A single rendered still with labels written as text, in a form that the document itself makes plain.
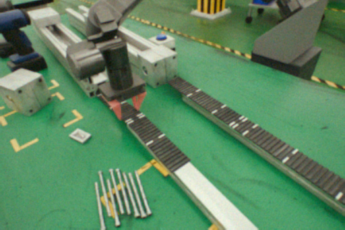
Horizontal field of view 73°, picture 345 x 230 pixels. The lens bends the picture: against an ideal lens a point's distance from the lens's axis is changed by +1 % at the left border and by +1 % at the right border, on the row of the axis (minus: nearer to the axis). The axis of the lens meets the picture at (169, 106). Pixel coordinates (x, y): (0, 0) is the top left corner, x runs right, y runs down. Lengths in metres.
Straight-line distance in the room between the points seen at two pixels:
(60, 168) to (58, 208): 0.10
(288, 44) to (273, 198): 0.58
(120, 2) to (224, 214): 0.48
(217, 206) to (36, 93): 0.59
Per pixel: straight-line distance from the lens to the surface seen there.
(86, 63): 0.50
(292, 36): 0.92
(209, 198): 0.46
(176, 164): 0.49
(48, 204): 0.56
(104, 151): 0.59
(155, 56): 0.76
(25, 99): 0.78
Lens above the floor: 1.20
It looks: 38 degrees down
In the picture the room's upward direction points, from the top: 4 degrees counter-clockwise
